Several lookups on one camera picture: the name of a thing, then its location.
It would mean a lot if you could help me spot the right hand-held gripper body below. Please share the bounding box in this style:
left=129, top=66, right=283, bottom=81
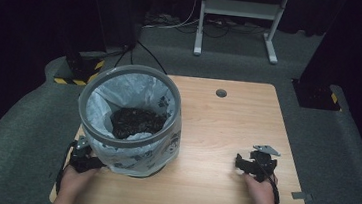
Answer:
left=246, top=143, right=282, bottom=185

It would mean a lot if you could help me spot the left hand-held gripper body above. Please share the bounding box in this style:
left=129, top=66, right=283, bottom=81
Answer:
left=68, top=135, right=99, bottom=175

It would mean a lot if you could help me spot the white printed garbage bag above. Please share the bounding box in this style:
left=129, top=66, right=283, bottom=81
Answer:
left=78, top=68, right=187, bottom=182

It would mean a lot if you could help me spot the grey trash can ring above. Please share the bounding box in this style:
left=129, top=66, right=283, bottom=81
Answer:
left=73, top=59, right=186, bottom=155

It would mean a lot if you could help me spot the person's left hand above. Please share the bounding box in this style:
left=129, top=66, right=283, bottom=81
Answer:
left=57, top=164, right=100, bottom=204

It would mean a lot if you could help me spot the person's right hand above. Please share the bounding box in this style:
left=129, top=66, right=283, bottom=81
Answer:
left=241, top=173, right=279, bottom=204

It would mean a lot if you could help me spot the grey tape strip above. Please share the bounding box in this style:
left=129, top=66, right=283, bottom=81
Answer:
left=290, top=190, right=314, bottom=202

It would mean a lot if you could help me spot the dark crumpled waste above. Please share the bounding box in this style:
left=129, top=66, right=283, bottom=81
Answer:
left=108, top=105, right=169, bottom=145

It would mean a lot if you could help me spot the black yellow striped stand base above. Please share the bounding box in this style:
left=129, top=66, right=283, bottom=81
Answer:
left=52, top=48, right=106, bottom=88
left=289, top=78, right=345, bottom=112

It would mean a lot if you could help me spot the white metal stand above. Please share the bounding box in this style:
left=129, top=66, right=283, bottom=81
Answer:
left=191, top=0, right=292, bottom=66

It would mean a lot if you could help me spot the right hand-held gripper cable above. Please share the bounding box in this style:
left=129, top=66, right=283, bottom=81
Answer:
left=258, top=161, right=285, bottom=204

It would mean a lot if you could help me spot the black floor cable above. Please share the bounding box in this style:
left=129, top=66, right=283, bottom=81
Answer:
left=114, top=38, right=172, bottom=76

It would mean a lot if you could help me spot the bundle of floor cables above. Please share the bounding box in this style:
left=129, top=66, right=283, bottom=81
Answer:
left=143, top=10, right=269, bottom=44

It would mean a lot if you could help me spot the white floor cable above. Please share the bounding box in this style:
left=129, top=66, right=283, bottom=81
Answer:
left=141, top=0, right=202, bottom=35

